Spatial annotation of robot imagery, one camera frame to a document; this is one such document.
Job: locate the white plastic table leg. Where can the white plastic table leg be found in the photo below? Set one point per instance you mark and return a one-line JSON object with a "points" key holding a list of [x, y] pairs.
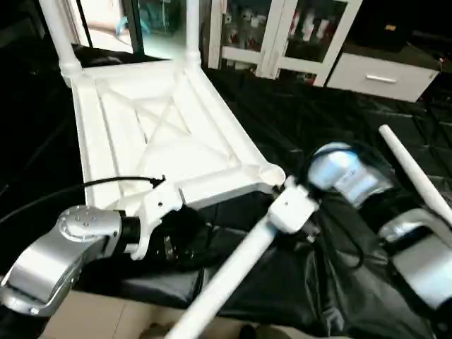
{"points": [[192, 32], [417, 176], [60, 35], [233, 268]]}

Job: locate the white plastic table top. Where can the white plastic table top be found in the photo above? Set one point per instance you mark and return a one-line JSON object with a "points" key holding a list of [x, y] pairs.
{"points": [[162, 127]]}

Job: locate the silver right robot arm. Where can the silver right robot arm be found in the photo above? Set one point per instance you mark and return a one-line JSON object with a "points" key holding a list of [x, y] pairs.
{"points": [[381, 205]]}

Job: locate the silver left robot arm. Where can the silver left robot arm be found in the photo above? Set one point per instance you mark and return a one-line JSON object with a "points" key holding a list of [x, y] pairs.
{"points": [[56, 254]]}

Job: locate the black right robot foot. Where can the black right robot foot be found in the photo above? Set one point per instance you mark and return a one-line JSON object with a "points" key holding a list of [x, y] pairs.
{"points": [[265, 333]]}

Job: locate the black table mat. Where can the black table mat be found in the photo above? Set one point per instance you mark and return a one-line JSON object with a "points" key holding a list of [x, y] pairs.
{"points": [[311, 113]]}

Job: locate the white glass door cabinet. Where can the white glass door cabinet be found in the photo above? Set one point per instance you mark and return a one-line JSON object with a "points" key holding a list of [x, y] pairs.
{"points": [[282, 35]]}

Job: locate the white drawer unit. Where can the white drawer unit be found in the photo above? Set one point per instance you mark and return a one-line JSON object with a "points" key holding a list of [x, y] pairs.
{"points": [[385, 74]]}

